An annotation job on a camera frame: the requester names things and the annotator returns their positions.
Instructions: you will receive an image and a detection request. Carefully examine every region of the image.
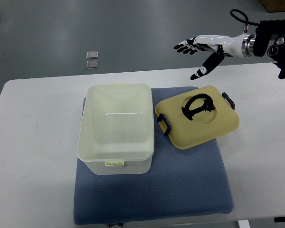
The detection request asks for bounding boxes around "lower silver floor plate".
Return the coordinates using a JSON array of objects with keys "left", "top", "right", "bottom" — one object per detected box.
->
[{"left": 86, "top": 60, "right": 99, "bottom": 70}]

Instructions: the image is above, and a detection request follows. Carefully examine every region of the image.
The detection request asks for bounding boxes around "yellow box lid black handle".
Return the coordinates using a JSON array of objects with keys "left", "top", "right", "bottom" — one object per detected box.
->
[{"left": 155, "top": 85, "right": 239, "bottom": 150}]

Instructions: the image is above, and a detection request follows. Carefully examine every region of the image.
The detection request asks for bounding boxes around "black table control panel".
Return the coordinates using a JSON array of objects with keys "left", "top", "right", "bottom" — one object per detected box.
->
[{"left": 274, "top": 217, "right": 285, "bottom": 223}]

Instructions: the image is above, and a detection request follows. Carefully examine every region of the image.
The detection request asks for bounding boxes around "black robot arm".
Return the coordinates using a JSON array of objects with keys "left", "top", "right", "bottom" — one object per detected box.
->
[{"left": 230, "top": 9, "right": 285, "bottom": 79}]

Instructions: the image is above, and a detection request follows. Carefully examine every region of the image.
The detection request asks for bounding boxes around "white storage box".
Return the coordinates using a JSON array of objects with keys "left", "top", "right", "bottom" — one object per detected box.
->
[{"left": 77, "top": 83, "right": 154, "bottom": 175}]

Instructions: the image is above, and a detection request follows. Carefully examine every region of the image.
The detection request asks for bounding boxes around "silver floor plate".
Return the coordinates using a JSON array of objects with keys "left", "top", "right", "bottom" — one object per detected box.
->
[
  {"left": 86, "top": 51, "right": 98, "bottom": 59},
  {"left": 86, "top": 60, "right": 99, "bottom": 70}
]

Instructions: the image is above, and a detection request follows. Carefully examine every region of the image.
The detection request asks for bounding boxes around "blue quilted mat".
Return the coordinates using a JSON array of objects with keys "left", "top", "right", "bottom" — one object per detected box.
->
[{"left": 74, "top": 87, "right": 234, "bottom": 225}]

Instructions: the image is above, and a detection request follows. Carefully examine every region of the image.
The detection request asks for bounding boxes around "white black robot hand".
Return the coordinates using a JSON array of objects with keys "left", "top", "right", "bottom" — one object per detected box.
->
[{"left": 174, "top": 33, "right": 255, "bottom": 80}]

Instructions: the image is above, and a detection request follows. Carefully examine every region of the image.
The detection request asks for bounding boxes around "brown cardboard box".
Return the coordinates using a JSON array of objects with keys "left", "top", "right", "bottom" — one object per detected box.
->
[{"left": 260, "top": 0, "right": 285, "bottom": 13}]

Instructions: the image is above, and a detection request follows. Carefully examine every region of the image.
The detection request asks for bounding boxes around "upper silver floor plate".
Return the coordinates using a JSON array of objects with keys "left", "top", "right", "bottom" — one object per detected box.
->
[{"left": 86, "top": 51, "right": 98, "bottom": 59}]

